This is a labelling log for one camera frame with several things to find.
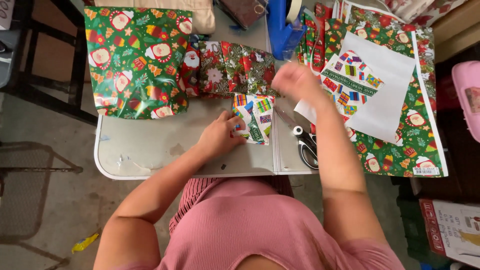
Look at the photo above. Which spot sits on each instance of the blue tape dispenser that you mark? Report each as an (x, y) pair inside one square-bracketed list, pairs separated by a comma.
[(279, 33)]

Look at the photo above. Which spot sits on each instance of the person's right hand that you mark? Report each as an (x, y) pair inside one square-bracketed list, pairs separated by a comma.
[(300, 80)]

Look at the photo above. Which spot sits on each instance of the large gift green Santa paper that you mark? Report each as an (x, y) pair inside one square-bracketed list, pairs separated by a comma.
[(138, 63)]

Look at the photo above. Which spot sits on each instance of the person's left hand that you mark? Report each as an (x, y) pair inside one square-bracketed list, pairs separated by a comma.
[(217, 138)]

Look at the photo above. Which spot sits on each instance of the gift in poinsettia paper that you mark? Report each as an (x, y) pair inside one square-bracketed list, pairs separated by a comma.
[(251, 67), (213, 71)]

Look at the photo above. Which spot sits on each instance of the white blank-side wrapping paper sheet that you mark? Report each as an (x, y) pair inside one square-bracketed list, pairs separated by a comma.
[(386, 101)]

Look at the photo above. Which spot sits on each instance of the person's right fingers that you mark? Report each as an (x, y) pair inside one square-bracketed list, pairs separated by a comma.
[(285, 80)]

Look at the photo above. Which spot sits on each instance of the brown item in plastic bag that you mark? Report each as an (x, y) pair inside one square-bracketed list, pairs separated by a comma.
[(242, 11)]

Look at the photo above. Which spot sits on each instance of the small gift white present-print paper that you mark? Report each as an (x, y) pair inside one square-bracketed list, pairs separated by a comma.
[(258, 116)]

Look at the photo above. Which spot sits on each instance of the yellow wrapper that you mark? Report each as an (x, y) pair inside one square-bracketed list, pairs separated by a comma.
[(85, 242)]

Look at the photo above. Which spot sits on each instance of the present-print wrapping paper scrap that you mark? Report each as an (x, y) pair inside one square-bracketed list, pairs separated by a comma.
[(350, 84)]

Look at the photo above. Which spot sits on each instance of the stack of wrapping paper packs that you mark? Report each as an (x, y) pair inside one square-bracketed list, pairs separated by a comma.
[(318, 45)]

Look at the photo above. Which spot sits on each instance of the pink plastic container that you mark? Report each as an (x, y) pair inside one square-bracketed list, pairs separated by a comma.
[(467, 97)]

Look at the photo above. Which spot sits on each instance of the brown cardboard box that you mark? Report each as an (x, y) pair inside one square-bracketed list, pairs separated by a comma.
[(455, 30)]

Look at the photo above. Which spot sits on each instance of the white carton with red print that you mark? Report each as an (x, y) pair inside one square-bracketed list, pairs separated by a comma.
[(450, 228)]

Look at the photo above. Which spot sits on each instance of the black and white scissors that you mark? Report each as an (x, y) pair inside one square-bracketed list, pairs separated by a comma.
[(300, 139)]

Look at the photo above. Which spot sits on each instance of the black metal frame chair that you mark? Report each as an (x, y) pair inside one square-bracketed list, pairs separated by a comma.
[(80, 75)]

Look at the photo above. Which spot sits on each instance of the green Santa wrapping paper sheet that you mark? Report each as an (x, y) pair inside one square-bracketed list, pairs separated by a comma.
[(412, 150)]

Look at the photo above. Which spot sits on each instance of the floral cloth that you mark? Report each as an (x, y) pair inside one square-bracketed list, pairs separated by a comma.
[(416, 9)]

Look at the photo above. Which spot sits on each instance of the small gift red Santa paper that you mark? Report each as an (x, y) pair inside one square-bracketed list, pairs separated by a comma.
[(191, 63)]

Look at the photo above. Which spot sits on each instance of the clear tape roll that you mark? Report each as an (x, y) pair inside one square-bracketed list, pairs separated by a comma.
[(294, 11)]

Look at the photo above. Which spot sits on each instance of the dark green crate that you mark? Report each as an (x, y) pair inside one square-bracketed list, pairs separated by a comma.
[(416, 225)]

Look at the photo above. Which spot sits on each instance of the person's pink dress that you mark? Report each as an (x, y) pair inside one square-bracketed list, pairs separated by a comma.
[(243, 228)]

